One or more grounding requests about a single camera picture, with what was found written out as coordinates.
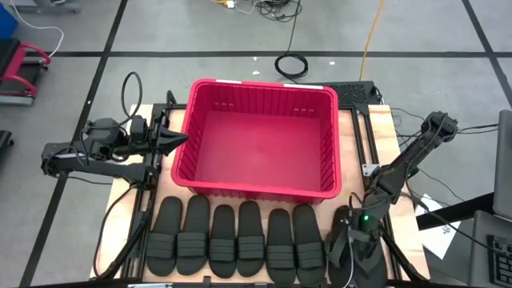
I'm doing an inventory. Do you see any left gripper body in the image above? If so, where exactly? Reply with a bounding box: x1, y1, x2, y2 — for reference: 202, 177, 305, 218
146, 113, 172, 158

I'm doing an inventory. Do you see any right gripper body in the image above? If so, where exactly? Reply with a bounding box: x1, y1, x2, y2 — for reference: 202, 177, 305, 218
347, 227, 382, 249

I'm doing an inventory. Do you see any black slide sandal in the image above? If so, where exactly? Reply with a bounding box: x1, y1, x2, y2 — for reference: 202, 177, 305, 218
291, 203, 327, 288
236, 200, 266, 278
176, 194, 211, 276
266, 208, 298, 287
146, 195, 184, 277
208, 204, 238, 279

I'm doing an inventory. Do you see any red plastic bin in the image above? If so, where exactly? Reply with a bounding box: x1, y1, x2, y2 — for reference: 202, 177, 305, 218
170, 78, 343, 205

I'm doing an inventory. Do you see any blue bin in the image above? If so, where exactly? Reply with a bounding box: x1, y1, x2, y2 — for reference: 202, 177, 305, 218
0, 3, 19, 40

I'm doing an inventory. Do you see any white paper sheet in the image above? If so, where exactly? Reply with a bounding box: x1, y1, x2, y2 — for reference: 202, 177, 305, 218
415, 194, 461, 260

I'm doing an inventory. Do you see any black beam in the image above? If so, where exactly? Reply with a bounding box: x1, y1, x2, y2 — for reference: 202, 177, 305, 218
415, 191, 495, 232

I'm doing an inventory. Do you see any grey desk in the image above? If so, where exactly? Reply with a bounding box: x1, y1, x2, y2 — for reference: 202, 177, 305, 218
466, 210, 512, 288

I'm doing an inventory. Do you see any black perforated plate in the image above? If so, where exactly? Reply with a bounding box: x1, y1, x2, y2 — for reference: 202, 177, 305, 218
322, 81, 381, 107

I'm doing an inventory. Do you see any black chair base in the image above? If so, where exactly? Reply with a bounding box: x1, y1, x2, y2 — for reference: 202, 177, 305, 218
0, 130, 15, 161

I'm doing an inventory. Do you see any red and black cart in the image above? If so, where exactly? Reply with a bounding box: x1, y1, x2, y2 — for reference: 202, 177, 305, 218
0, 38, 52, 107

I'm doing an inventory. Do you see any grey monitor back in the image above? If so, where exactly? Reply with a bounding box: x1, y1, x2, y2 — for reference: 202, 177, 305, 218
492, 110, 512, 221

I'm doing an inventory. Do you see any grey table base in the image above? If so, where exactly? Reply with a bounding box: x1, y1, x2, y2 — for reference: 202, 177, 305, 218
11, 0, 82, 14

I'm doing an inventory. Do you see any black frame cable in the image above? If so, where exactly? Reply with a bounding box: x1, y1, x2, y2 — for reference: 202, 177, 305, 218
92, 186, 139, 279

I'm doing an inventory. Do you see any coiled black floor cable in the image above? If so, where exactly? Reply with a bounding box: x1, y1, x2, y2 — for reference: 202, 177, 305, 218
274, 0, 310, 80

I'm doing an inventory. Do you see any white floor cable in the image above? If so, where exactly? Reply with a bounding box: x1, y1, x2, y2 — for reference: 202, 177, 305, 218
10, 0, 65, 59

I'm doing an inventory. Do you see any black cable bundle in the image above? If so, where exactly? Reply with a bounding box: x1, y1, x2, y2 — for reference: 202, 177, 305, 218
235, 0, 304, 24

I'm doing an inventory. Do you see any yellow floor cable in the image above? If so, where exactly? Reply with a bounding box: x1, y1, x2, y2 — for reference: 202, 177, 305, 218
358, 0, 386, 82

